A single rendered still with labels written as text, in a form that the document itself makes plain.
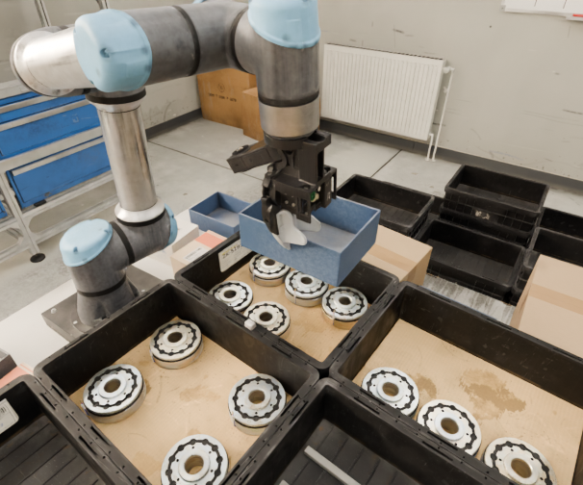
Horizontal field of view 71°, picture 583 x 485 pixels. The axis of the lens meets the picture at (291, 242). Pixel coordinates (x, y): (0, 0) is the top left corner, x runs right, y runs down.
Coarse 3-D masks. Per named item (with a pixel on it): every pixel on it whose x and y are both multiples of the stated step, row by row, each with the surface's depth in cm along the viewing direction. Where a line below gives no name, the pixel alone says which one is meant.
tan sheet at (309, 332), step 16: (240, 272) 104; (256, 288) 100; (272, 288) 100; (288, 304) 95; (320, 304) 95; (368, 304) 95; (304, 320) 91; (320, 320) 91; (288, 336) 88; (304, 336) 88; (320, 336) 88; (336, 336) 88; (320, 352) 84
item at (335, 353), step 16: (224, 240) 99; (208, 256) 94; (176, 272) 89; (384, 272) 89; (192, 288) 86; (224, 304) 82; (272, 336) 75; (352, 336) 75; (304, 352) 72; (336, 352) 72; (320, 368) 70
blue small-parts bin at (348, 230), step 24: (240, 216) 71; (336, 216) 78; (360, 216) 75; (264, 240) 70; (312, 240) 76; (336, 240) 76; (360, 240) 68; (288, 264) 70; (312, 264) 66; (336, 264) 63
